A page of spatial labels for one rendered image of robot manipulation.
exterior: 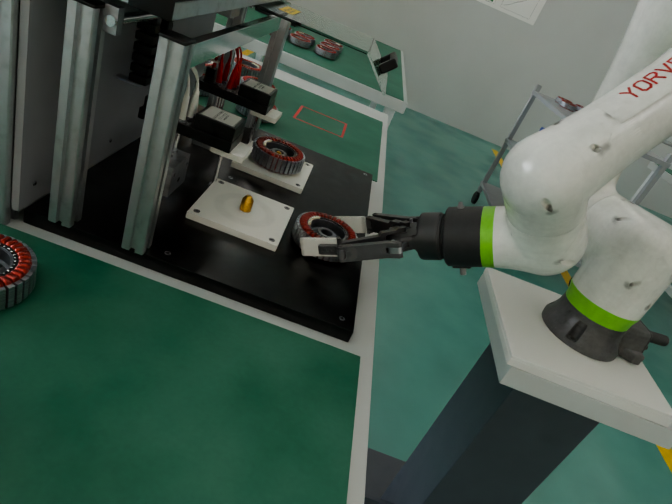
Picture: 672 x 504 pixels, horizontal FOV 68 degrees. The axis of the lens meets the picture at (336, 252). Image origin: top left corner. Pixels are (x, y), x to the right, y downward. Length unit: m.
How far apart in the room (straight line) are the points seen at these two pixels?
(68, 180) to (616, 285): 0.84
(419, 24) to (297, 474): 5.76
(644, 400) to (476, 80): 5.46
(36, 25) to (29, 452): 0.44
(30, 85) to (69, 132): 0.06
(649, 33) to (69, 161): 0.86
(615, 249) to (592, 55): 5.61
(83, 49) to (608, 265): 0.83
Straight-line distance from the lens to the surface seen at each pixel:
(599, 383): 0.95
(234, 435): 0.56
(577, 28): 6.40
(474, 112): 6.31
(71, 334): 0.62
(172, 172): 0.84
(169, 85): 0.61
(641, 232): 0.94
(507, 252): 0.74
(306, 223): 0.83
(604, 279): 0.96
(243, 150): 0.82
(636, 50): 0.98
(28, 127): 0.72
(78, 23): 0.65
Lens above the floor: 1.19
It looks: 29 degrees down
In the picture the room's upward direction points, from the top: 24 degrees clockwise
